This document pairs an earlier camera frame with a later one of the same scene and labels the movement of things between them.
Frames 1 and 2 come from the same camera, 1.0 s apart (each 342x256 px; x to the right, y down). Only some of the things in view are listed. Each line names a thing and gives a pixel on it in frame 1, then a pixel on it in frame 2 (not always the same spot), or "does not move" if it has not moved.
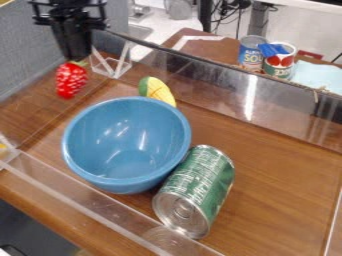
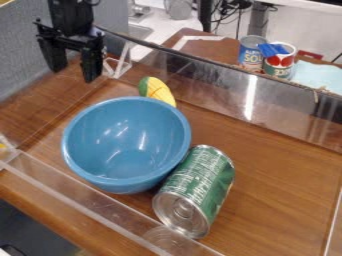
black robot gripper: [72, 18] → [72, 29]
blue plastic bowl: [124, 142] does not move
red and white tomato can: [279, 66] does not move
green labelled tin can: [194, 191] does not move
